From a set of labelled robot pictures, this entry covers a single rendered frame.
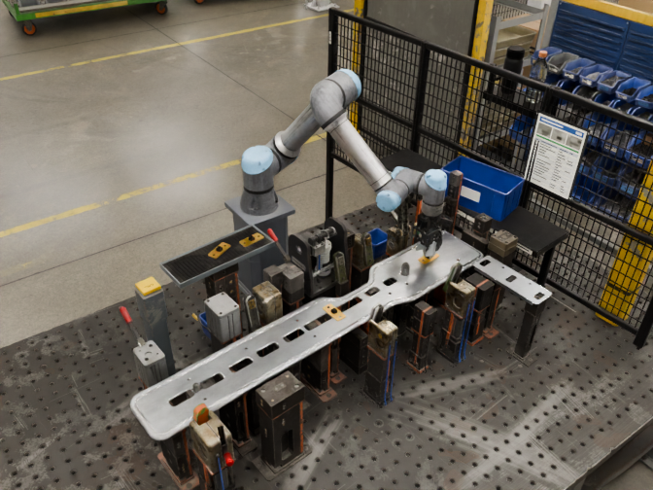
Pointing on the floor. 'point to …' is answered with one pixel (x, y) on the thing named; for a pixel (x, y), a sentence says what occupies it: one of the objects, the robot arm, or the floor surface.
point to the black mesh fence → (500, 151)
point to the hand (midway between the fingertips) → (429, 254)
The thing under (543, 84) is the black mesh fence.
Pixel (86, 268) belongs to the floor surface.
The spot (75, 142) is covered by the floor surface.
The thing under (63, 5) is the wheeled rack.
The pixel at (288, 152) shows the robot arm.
